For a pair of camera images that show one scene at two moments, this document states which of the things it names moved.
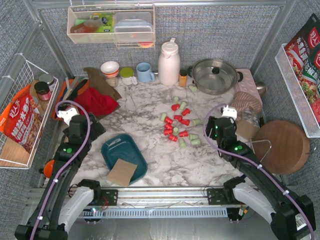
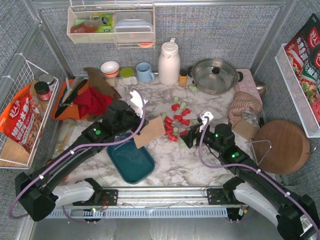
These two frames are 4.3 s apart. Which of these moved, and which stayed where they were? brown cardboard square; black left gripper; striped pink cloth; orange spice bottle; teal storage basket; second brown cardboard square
Moved: teal storage basket; brown cardboard square; black left gripper
Stayed: second brown cardboard square; orange spice bottle; striped pink cloth
